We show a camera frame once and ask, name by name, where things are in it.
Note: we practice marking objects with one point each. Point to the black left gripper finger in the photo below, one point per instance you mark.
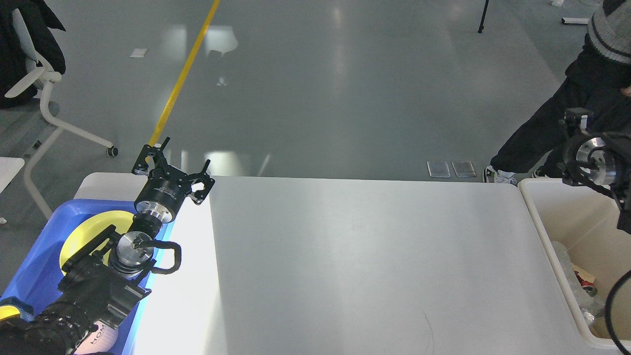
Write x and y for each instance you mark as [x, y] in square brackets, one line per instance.
[199, 185]
[151, 161]

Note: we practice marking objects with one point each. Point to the yellow plate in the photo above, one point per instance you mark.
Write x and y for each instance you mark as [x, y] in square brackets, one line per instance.
[88, 229]

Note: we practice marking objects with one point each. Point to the white office chair left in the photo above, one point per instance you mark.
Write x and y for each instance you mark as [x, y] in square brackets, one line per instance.
[43, 76]

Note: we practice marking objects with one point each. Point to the crushed red can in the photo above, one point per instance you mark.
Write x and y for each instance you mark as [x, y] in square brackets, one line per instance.
[587, 286]

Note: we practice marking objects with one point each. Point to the pink mug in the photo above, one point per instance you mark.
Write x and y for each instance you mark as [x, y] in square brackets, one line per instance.
[100, 340]

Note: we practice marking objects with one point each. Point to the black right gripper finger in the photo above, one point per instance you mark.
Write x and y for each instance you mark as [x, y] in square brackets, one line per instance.
[575, 121]

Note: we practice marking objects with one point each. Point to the floor socket plate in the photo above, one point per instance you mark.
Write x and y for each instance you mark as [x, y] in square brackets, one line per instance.
[438, 169]
[464, 169]

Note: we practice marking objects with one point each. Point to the person grey striped sweater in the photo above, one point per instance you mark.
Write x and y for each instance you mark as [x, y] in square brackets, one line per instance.
[609, 30]

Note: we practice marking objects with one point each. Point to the person hand at hip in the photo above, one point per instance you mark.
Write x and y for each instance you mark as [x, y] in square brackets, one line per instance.
[626, 91]

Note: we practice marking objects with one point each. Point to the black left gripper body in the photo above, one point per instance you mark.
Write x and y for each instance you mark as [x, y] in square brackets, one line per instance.
[162, 197]

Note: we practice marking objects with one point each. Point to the blue mug yellow inside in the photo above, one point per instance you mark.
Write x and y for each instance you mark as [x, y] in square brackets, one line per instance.
[13, 307]

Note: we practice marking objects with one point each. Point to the floor socket plate right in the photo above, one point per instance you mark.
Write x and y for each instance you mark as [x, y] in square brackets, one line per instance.
[464, 169]

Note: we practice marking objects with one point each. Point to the white side table corner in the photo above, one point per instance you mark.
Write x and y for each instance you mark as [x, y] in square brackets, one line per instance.
[9, 168]

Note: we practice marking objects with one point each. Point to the beige plastic bin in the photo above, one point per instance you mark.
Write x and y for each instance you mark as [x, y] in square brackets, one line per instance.
[585, 223]

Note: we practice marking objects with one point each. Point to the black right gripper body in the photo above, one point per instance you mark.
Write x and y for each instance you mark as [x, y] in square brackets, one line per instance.
[590, 160]

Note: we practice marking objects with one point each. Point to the black tripod leg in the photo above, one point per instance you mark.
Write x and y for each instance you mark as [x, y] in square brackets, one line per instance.
[481, 25]

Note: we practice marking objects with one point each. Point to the person legs black trousers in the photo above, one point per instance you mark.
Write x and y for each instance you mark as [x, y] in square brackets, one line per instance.
[592, 82]

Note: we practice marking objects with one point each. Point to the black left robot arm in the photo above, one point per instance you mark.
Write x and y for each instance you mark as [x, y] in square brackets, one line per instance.
[102, 278]

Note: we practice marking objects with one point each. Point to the white green sneaker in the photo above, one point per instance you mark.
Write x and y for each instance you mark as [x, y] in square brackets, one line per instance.
[538, 173]
[491, 175]

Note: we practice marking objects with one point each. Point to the floor socket plate left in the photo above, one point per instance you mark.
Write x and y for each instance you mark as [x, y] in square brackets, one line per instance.
[438, 169]

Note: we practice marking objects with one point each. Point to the silver foil bag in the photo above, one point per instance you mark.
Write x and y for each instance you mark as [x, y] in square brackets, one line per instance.
[591, 308]

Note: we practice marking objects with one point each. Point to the blue plastic tray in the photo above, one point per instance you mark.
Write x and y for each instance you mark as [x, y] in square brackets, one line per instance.
[36, 280]

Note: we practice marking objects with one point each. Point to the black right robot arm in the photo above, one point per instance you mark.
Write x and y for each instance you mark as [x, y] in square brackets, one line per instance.
[621, 191]

